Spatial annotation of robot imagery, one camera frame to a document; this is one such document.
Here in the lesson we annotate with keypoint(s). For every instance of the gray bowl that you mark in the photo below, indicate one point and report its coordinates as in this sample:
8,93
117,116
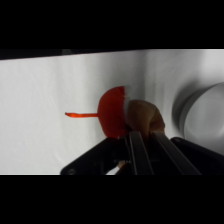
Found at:
205,113

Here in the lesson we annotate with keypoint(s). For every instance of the black curtain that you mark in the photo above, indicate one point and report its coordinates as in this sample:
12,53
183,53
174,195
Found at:
50,53

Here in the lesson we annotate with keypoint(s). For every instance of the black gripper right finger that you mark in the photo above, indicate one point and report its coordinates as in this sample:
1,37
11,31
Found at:
186,160

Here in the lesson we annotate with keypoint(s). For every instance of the tan plush potato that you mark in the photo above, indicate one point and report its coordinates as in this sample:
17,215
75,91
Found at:
145,115

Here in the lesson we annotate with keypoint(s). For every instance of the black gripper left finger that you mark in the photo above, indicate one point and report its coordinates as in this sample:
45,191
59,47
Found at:
138,156

